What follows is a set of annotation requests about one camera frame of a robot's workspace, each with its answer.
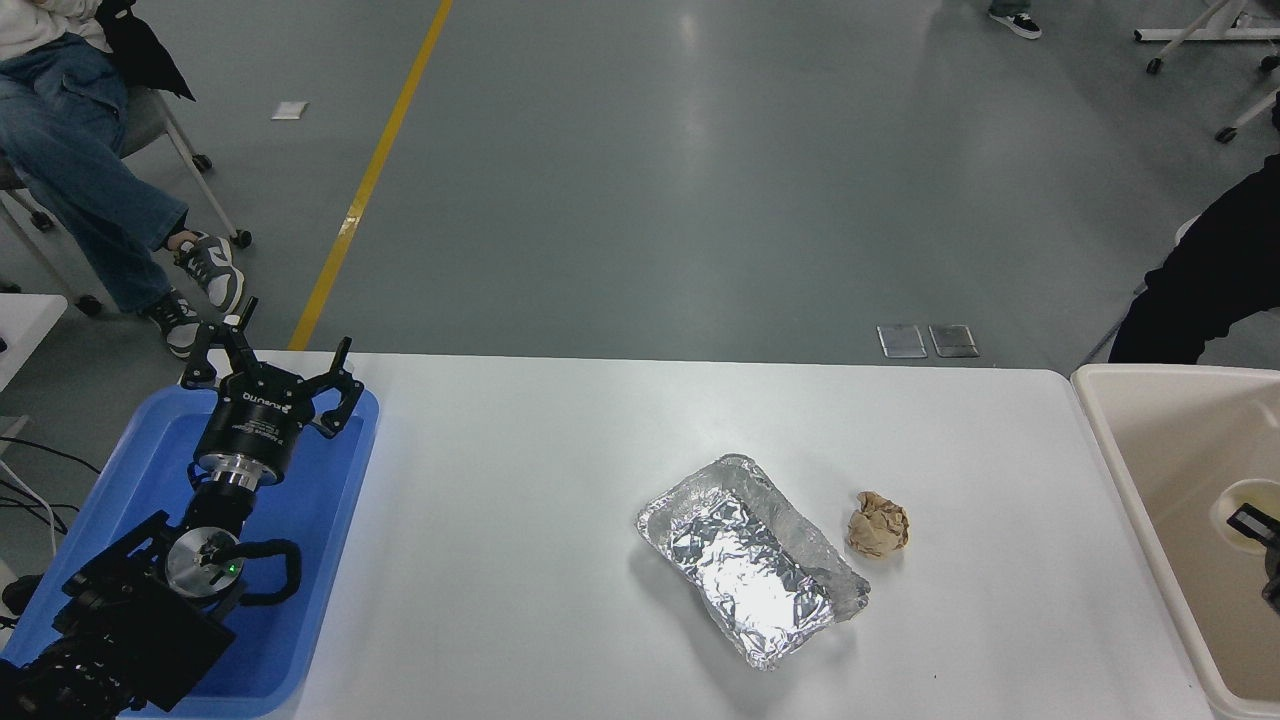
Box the white paper cup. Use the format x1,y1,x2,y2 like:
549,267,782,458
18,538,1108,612
1208,478,1280,557

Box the crumpled tan paper ball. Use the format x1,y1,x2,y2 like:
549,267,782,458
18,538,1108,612
848,491,911,559

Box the white wheeled stand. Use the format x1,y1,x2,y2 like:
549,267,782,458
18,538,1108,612
1134,0,1280,74

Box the person in black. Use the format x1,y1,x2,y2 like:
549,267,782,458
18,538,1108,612
1107,150,1280,366

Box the white side table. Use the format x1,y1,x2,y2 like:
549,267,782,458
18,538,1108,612
0,293,69,393

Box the white caster leg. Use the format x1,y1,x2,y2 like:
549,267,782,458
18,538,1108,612
1214,88,1280,144

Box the walking person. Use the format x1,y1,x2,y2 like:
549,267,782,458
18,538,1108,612
988,0,1043,41

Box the black cable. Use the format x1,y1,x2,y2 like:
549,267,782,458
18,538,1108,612
0,437,103,477

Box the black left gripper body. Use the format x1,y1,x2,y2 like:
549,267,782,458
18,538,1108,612
193,370,314,470

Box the black jacket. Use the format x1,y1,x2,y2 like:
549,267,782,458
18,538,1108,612
95,0,197,101

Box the silver foil tray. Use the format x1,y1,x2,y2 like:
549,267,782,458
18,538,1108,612
636,454,871,671

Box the blue plastic tray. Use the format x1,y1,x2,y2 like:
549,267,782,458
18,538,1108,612
0,383,381,718

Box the large pale bin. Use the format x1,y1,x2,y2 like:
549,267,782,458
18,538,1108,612
1070,364,1280,720

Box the white cable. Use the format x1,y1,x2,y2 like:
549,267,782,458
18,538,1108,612
0,460,61,557

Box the grey wheeled chair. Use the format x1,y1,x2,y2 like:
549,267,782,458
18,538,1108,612
0,85,253,319

